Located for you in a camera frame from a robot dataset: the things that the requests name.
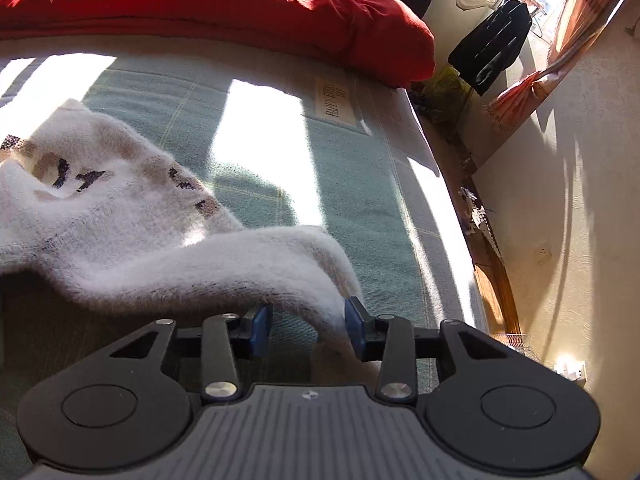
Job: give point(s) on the wooden bed frame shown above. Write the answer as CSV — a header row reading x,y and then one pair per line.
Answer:
x,y
492,285

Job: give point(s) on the white fuzzy lettered sweater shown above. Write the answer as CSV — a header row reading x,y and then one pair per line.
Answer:
x,y
125,220

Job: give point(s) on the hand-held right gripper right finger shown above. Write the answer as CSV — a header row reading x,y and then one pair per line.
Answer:
x,y
354,331

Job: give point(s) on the white wall socket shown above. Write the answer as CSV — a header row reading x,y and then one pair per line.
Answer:
x,y
544,252

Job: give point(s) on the green plaid bed sheet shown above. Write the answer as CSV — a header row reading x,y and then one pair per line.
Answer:
x,y
350,185

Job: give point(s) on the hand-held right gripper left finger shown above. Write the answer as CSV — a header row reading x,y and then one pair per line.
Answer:
x,y
260,329

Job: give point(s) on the orange curtain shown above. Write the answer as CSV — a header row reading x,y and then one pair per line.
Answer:
x,y
575,25

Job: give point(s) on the red duvet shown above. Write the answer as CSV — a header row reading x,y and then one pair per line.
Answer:
x,y
200,5

